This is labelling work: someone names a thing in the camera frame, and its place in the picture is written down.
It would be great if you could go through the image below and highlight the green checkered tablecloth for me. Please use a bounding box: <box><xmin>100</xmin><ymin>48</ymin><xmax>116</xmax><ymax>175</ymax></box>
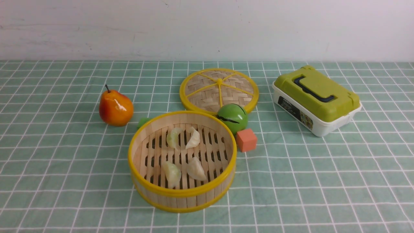
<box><xmin>0</xmin><ymin>60</ymin><xmax>414</xmax><ymax>233</ymax></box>

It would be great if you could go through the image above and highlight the orange foam cube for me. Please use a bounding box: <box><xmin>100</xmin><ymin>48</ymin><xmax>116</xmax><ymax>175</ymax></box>
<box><xmin>235</xmin><ymin>128</ymin><xmax>257</xmax><ymax>152</ymax></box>

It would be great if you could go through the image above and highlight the orange red toy pear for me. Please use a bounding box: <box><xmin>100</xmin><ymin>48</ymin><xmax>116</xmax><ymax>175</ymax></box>
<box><xmin>99</xmin><ymin>84</ymin><xmax>134</xmax><ymax>127</ymax></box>

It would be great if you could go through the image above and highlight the pale green dumpling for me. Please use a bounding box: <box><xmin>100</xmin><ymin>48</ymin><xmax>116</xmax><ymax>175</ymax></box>
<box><xmin>161</xmin><ymin>161</ymin><xmax>182</xmax><ymax>188</ymax></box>
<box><xmin>167</xmin><ymin>127</ymin><xmax>183</xmax><ymax>150</ymax></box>

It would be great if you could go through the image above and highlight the bamboo steamer tray yellow rim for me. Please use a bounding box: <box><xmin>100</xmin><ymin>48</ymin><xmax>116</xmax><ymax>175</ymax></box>
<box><xmin>128</xmin><ymin>111</ymin><xmax>237</xmax><ymax>213</ymax></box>

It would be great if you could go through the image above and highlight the green toy apple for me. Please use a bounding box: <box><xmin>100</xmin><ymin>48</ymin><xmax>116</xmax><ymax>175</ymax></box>
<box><xmin>215</xmin><ymin>103</ymin><xmax>248</xmax><ymax>135</ymax></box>

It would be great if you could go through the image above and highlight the small green block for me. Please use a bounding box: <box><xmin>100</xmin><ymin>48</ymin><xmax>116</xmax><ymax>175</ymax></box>
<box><xmin>137</xmin><ymin>117</ymin><xmax>151</xmax><ymax>129</ymax></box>

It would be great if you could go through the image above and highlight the cream dumpling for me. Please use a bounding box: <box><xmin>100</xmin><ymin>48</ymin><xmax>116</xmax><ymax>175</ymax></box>
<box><xmin>187</xmin><ymin>157</ymin><xmax>207</xmax><ymax>181</ymax></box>
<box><xmin>185</xmin><ymin>126</ymin><xmax>201</xmax><ymax>149</ymax></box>

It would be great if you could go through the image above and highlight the green white lunch box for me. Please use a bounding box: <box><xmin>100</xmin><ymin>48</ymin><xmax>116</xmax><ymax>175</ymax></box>
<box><xmin>272</xmin><ymin>65</ymin><xmax>361</xmax><ymax>137</ymax></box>

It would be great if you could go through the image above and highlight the woven bamboo steamer lid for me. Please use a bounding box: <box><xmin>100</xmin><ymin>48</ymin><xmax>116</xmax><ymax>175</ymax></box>
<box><xmin>179</xmin><ymin>68</ymin><xmax>260</xmax><ymax>115</ymax></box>

